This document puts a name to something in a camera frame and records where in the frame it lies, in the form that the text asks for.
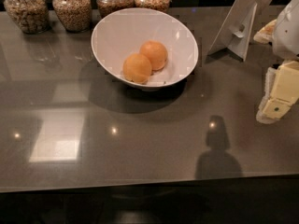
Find white tilted bowl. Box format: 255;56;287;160
91;8;199;91

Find white standing sign board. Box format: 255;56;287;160
208;0;272;61

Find orange fruit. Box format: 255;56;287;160
122;53;152;84
139;40;168;71

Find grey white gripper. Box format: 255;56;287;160
253;20;299;124

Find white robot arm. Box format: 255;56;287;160
253;0;299;124

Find leftmost glass grain jar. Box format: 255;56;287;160
4;0;50;34

